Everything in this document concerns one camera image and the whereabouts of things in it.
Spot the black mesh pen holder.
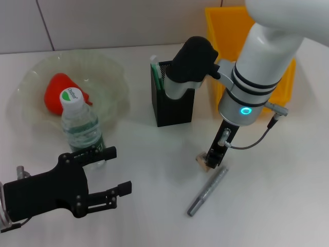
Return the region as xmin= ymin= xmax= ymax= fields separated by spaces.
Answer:
xmin=150 ymin=60 xmax=195 ymax=128

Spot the pale green glass fruit plate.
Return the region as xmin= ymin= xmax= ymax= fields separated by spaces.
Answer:
xmin=9 ymin=50 xmax=131 ymax=131

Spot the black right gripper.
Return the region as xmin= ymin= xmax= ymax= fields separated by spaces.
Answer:
xmin=204 ymin=119 xmax=240 ymax=169

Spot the right wrist camera housing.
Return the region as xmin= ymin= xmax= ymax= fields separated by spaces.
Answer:
xmin=164 ymin=36 xmax=221 ymax=100

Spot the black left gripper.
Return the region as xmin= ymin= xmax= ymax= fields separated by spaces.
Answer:
xmin=3 ymin=146 xmax=118 ymax=222

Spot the beige eraser with barcode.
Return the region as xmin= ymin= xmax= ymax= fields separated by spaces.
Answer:
xmin=195 ymin=153 xmax=210 ymax=172

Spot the yellow plastic bin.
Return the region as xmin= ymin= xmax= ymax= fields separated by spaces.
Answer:
xmin=205 ymin=6 xmax=296 ymax=114

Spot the grey marker pen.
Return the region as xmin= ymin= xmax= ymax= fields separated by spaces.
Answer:
xmin=187 ymin=166 xmax=229 ymax=217

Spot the left gripper cable with plug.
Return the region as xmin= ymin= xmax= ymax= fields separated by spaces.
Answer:
xmin=0 ymin=166 xmax=31 ymax=231

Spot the red-orange orange fruit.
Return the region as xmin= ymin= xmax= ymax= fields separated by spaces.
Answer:
xmin=43 ymin=73 xmax=94 ymax=115

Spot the right gripper cable with plugs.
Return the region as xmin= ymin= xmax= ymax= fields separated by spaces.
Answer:
xmin=217 ymin=101 xmax=290 ymax=150

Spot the clear green-label water bottle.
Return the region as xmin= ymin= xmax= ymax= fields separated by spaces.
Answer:
xmin=59 ymin=88 xmax=107 ymax=169

